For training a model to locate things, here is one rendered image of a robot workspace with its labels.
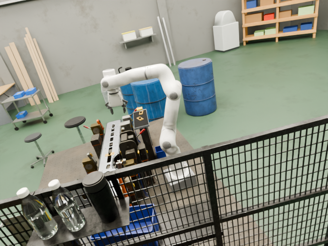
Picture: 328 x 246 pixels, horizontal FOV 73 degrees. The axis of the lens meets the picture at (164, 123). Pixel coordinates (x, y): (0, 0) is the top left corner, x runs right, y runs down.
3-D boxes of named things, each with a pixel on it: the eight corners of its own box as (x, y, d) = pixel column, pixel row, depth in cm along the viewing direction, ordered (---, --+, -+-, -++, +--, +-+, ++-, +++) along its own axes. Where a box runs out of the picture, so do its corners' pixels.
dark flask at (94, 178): (101, 210, 83) (83, 173, 75) (120, 204, 83) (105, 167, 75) (98, 227, 76) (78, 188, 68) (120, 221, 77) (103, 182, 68)
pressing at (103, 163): (104, 123, 260) (103, 122, 260) (123, 119, 261) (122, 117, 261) (83, 221, 138) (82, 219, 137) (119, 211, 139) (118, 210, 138)
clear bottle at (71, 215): (70, 219, 82) (46, 178, 73) (87, 214, 82) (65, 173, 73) (66, 235, 76) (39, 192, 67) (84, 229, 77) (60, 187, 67)
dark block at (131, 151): (139, 189, 194) (125, 150, 175) (147, 187, 194) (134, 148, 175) (139, 194, 189) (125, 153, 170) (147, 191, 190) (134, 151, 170)
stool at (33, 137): (63, 149, 437) (51, 126, 413) (56, 165, 392) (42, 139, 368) (39, 155, 435) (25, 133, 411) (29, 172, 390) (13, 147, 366)
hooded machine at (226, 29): (231, 46, 932) (229, 8, 867) (240, 48, 875) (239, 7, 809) (214, 51, 918) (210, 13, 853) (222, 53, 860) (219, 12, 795)
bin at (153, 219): (106, 226, 125) (98, 210, 120) (159, 219, 122) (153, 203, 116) (98, 255, 111) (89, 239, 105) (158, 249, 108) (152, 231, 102)
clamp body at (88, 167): (93, 189, 208) (79, 159, 192) (106, 185, 208) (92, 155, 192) (92, 194, 202) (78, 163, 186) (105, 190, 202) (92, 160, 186)
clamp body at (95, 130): (99, 151, 266) (88, 124, 250) (111, 148, 267) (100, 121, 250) (98, 154, 259) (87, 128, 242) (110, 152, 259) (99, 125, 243)
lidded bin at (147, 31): (151, 33, 820) (150, 26, 809) (153, 33, 788) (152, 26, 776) (139, 36, 812) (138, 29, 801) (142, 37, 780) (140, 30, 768)
